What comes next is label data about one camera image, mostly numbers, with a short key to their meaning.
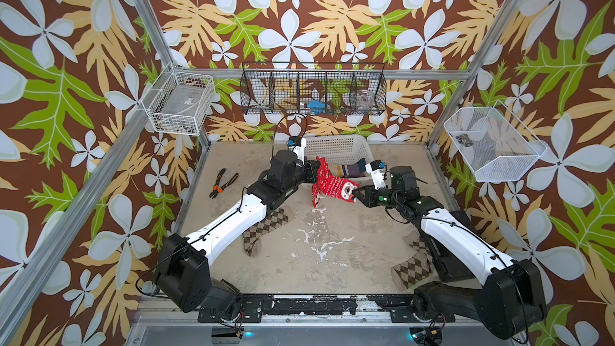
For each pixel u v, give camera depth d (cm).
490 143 83
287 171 59
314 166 68
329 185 85
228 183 104
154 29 79
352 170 105
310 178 69
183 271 41
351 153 115
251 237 88
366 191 75
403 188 63
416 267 82
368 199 70
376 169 73
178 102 86
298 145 68
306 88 97
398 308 74
